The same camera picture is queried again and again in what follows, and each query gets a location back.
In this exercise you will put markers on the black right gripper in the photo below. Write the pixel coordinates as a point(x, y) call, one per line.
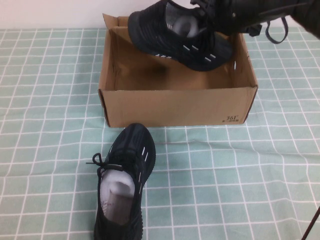
point(225, 15)

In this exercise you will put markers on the brown cardboard shoe box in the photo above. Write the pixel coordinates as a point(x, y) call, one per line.
point(172, 110)

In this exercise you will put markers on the black sneaker with bow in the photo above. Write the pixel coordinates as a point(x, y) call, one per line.
point(132, 147)

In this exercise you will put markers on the black sneaker with tucked laces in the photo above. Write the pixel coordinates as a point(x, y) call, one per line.
point(155, 32)

